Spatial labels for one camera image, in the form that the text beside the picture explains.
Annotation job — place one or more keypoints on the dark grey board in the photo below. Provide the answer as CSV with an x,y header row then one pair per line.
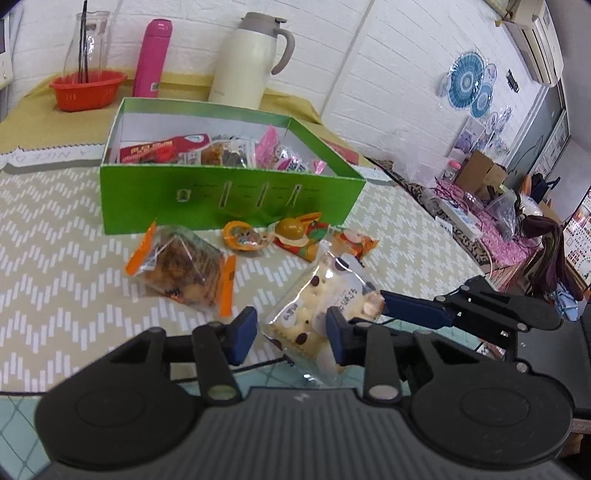
x,y
540,138

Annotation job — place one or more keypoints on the orange plastic basket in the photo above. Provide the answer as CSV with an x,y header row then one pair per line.
x,y
85,94

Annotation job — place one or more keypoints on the purple wall picture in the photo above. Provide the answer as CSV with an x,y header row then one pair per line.
x,y
468,136

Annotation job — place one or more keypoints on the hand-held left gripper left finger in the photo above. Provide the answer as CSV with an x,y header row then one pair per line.
x,y
244,333

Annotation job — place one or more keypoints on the small pink-capped bottle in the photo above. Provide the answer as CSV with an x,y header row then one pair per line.
x,y
452,171

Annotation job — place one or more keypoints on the black wall hook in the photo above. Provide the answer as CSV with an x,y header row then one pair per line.
x,y
512,81

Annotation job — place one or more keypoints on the red card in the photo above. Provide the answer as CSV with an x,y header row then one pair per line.
x,y
344,151

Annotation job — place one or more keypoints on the medium blue round fan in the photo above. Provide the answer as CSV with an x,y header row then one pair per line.
x,y
482,100

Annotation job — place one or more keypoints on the pink patterned pile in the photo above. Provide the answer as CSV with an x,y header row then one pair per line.
x,y
498,251

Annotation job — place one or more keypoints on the pink thermos bottle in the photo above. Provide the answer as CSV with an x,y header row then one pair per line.
x,y
152,60

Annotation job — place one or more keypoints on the clear plastic bag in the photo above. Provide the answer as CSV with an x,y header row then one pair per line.
x,y
503,214

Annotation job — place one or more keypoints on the orange red snack packet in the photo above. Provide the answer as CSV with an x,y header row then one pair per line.
x,y
309,247

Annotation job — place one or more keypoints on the small orange-rimmed jelly cup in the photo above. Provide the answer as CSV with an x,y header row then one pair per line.
x,y
240,239

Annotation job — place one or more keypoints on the cream thermal jug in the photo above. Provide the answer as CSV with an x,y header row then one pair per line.
x,y
244,64

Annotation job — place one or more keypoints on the orange-ended clear snack packet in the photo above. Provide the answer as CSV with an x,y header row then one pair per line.
x,y
180,267

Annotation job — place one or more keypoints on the large blue round fan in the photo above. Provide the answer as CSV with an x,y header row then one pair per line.
x,y
465,79

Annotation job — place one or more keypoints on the white wall intercom panel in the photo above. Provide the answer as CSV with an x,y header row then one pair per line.
x,y
4,50

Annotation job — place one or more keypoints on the pink wheel cracker packet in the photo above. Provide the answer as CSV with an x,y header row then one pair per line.
x,y
288,157

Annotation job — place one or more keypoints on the black stirring stick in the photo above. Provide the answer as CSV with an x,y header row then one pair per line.
x,y
85,41

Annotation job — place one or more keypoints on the green cardboard box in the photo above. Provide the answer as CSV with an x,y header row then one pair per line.
x,y
194,198

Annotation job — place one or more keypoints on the white power strip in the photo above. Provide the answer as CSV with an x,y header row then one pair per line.
x,y
461,219

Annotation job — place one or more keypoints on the white air conditioner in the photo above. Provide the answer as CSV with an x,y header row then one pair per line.
x,y
535,41

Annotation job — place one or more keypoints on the small blue round fan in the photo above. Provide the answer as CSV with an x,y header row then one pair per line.
x,y
490,75

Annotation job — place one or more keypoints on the brown cardboard box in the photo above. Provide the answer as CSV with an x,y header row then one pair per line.
x,y
480,173

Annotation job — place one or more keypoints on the cream dotted biscuit packet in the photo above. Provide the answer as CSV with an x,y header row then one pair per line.
x,y
318,295

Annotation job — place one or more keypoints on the colourful wall chart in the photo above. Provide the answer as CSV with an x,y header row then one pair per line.
x,y
579,240

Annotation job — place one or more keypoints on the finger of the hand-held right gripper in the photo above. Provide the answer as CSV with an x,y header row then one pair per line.
x,y
415,308
489,319

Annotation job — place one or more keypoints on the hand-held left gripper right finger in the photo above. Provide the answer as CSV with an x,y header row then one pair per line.
x,y
335,338

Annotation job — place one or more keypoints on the glass pitcher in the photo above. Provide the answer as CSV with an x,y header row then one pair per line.
x,y
94,46

